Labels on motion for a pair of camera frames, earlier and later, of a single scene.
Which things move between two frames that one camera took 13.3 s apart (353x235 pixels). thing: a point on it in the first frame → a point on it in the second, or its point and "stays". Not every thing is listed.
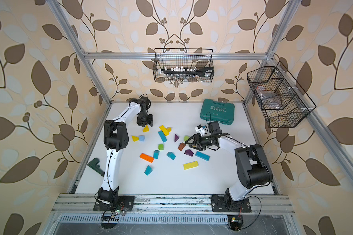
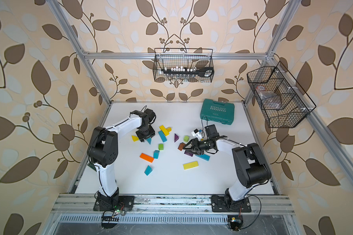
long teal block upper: x=162 y=136 stays
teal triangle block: x=148 y=170 stays
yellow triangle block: x=135 y=138 stays
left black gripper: x=144 y=123 → x=143 y=136
